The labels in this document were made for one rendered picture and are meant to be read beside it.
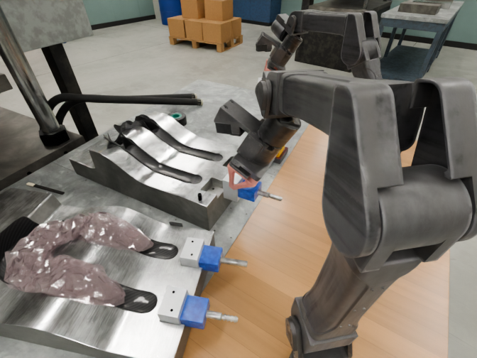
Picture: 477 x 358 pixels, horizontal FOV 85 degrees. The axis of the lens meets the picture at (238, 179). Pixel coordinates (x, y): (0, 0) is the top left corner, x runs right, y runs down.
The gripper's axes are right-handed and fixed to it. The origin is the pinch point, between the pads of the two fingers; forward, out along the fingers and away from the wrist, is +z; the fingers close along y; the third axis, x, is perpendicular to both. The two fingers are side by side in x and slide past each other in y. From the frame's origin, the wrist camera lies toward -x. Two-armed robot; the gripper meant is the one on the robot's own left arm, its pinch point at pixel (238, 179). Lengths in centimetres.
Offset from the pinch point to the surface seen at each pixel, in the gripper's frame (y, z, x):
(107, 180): 5.2, 28.9, -29.7
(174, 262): 19.2, 10.8, 0.1
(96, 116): -125, 193, -162
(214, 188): -2.9, 11.6, -3.3
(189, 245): 15.9, 7.6, 0.4
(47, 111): -7, 41, -68
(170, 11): -558, 273, -379
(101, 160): 5.3, 22.1, -32.3
